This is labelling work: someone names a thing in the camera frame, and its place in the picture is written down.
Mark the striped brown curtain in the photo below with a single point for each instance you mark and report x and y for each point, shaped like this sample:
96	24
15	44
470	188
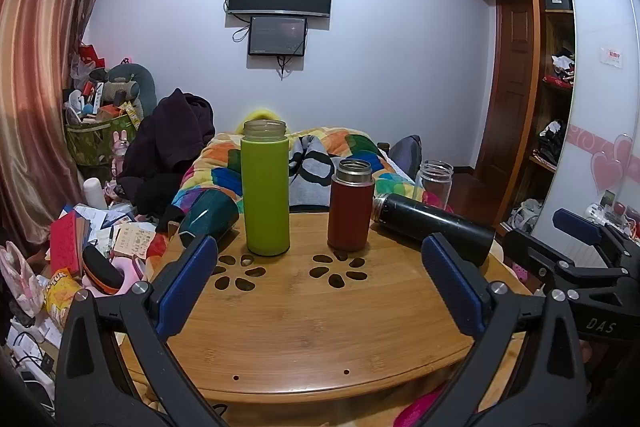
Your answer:
40	82

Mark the yellow pillow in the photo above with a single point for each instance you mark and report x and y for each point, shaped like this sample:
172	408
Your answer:
260	114

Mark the black cup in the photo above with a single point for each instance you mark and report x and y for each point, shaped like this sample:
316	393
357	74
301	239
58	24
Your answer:
440	223

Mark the small black monitor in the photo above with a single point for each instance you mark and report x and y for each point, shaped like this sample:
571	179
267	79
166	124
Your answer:
277	36

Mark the red cup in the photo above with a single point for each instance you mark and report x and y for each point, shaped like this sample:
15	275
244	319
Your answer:
350	217

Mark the green cup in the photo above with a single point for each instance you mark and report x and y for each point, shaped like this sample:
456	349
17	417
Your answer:
265	197

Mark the black orange glasses case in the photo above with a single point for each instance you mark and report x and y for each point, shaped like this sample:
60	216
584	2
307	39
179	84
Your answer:
102	269

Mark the dark clothing pile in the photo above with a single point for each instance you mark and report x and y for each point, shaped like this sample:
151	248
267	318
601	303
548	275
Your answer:
170	137

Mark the grey patterned cloth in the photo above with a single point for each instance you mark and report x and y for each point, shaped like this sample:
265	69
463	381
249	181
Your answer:
310	189

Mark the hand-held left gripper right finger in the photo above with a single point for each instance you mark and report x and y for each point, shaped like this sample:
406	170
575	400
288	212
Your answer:
452	287

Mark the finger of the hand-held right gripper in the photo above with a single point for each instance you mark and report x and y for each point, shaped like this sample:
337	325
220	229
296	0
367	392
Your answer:
530	248
575	223

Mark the colourful patchwork blanket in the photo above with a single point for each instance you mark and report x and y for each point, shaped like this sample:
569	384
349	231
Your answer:
225	167

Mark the yellow snack packet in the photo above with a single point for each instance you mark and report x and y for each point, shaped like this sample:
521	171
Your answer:
62	297

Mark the white sliding wardrobe door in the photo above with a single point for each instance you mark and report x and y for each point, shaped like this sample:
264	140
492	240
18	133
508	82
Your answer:
600	97

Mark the grey-green plush toy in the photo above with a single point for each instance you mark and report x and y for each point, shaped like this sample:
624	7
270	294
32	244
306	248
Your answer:
132	79

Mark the pink cloth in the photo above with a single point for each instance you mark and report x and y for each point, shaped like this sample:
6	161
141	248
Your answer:
420	409

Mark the brown wooden door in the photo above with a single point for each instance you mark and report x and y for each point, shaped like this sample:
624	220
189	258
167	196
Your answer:
512	87

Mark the dark teal cup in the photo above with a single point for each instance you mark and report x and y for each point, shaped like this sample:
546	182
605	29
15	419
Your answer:
210	212

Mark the printed paper card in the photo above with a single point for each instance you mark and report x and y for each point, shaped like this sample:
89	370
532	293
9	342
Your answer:
132	243

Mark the pink patterned bag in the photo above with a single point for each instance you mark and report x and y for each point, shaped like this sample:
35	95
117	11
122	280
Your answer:
17	279

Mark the white bottle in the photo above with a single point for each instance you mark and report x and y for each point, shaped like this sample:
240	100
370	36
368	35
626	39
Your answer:
95	194

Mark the green storage basket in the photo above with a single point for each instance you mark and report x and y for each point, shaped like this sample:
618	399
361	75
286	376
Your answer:
97	139

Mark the clear glass cup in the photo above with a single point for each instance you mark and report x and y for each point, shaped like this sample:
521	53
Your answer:
433	182

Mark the dark grey bag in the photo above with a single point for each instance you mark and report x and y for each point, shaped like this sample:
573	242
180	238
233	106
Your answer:
406	157

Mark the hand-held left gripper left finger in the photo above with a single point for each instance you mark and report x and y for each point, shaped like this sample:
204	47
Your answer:
187	287

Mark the red book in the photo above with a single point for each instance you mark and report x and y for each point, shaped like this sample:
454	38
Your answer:
66	244

